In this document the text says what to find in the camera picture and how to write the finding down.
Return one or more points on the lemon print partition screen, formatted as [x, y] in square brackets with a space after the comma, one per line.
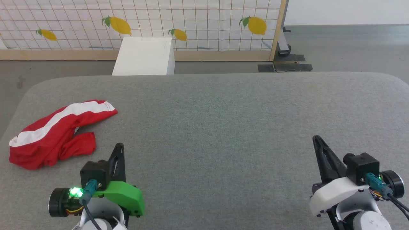
[198, 19]

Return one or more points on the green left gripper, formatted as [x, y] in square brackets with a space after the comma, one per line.
[124, 196]

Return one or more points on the red shorts with white stripe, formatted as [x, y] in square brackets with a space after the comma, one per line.
[48, 140]

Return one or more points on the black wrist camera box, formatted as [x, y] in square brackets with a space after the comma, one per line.
[362, 166]
[94, 172]

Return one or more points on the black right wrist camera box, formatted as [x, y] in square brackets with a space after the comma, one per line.
[362, 166]

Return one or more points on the grey fabric sofa cushion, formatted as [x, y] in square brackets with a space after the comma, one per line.
[217, 134]

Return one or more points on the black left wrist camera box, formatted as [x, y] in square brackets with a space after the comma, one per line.
[94, 172]

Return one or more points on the white box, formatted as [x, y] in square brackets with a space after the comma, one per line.
[143, 56]

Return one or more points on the black floor plates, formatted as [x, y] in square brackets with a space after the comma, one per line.
[287, 65]

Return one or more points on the grey metal stand leg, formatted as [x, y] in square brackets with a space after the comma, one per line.
[282, 41]

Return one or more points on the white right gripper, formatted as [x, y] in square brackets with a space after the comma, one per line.
[335, 193]

